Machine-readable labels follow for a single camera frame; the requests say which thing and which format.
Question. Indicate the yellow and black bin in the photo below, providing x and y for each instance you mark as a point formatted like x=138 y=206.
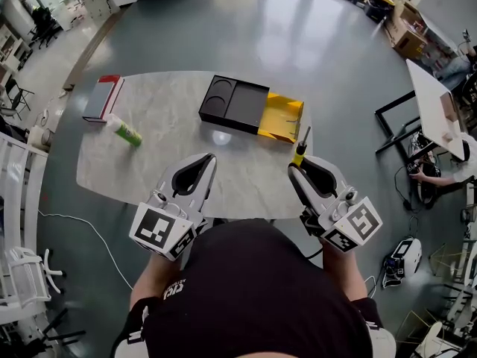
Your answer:
x=380 y=0

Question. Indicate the person's left forearm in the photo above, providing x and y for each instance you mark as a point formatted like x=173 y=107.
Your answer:
x=147 y=282

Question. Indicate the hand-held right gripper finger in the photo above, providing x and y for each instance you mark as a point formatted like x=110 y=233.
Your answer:
x=337 y=179
x=303 y=192

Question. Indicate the white mesh chair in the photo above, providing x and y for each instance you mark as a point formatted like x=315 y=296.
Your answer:
x=26 y=274

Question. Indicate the person's black shirt torso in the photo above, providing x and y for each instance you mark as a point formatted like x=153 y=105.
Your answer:
x=253 y=282

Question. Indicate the person's right leg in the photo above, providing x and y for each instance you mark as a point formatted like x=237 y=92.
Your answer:
x=382 y=343

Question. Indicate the white rounded floor device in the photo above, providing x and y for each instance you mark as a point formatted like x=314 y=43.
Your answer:
x=404 y=259

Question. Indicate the small cardboard box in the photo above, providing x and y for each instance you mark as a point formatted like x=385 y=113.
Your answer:
x=449 y=106

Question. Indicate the person's right forearm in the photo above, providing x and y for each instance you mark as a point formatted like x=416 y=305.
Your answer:
x=341 y=270

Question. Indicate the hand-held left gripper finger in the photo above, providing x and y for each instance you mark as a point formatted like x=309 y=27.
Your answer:
x=167 y=174
x=208 y=188

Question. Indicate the white table with black legs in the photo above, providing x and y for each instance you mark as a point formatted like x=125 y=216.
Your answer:
x=432 y=103

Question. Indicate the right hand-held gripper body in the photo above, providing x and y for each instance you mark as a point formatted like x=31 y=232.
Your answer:
x=354 y=222

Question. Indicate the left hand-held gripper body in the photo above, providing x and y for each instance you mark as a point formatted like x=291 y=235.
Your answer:
x=156 y=226

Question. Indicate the black divided tray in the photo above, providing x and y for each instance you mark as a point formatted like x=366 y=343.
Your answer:
x=242 y=104

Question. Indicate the black office chair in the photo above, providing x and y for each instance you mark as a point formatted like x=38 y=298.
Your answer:
x=44 y=26

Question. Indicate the green label plastic bottle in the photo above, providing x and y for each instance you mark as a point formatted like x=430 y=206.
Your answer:
x=126 y=132

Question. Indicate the red and grey book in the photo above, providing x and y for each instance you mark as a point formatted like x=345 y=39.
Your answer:
x=98 y=99

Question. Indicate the large cardboard box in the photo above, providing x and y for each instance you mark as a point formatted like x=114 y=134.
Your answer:
x=408 y=32

